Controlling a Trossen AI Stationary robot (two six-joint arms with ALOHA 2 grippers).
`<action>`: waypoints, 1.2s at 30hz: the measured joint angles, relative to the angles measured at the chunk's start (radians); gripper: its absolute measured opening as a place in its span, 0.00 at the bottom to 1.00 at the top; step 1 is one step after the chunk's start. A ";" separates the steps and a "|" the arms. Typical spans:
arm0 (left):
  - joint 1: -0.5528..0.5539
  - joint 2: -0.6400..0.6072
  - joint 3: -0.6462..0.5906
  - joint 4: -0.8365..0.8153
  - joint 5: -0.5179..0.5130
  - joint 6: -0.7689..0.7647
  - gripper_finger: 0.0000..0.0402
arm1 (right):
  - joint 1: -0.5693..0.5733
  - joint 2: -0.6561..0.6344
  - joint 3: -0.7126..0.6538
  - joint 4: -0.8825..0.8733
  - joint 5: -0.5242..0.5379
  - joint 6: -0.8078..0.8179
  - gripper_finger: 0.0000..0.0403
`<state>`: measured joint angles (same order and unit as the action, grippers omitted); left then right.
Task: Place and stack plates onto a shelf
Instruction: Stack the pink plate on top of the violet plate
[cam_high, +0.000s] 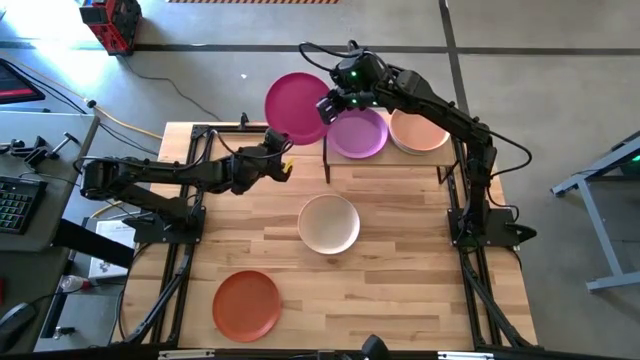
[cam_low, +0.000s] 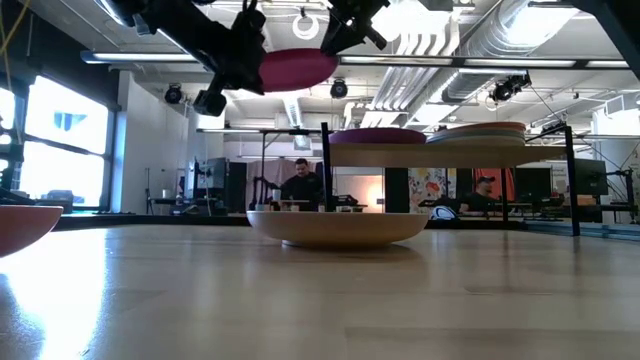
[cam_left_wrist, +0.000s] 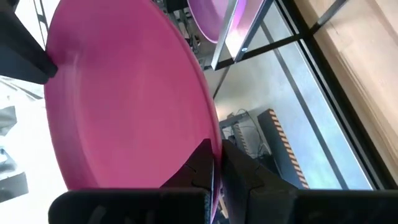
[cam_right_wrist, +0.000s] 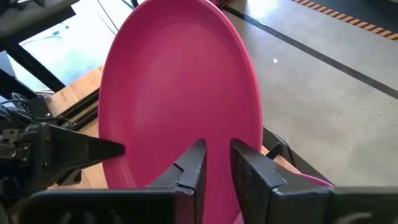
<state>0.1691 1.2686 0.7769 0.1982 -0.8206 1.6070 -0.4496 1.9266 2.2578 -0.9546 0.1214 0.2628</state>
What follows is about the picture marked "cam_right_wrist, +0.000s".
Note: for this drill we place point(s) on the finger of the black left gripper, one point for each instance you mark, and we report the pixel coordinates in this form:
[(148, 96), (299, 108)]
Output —
[(81, 149), (73, 178)]

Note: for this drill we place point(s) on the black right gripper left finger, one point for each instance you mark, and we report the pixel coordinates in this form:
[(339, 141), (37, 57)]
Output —
[(109, 207)]

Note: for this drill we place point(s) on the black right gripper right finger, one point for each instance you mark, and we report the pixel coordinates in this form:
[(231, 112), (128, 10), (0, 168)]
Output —
[(311, 207)]

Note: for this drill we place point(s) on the hot pink plate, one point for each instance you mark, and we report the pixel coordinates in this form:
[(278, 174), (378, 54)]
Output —
[(180, 77)]

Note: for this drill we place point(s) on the grey slab black legs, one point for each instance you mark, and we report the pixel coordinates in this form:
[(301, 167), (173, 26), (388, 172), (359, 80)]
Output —
[(31, 18)]

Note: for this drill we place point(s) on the black floor tape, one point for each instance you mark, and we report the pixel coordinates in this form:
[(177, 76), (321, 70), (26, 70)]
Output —
[(311, 51)]

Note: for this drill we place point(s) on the yellow black hazard tape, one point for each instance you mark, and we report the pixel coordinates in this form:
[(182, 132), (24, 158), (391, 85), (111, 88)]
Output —
[(357, 23)]

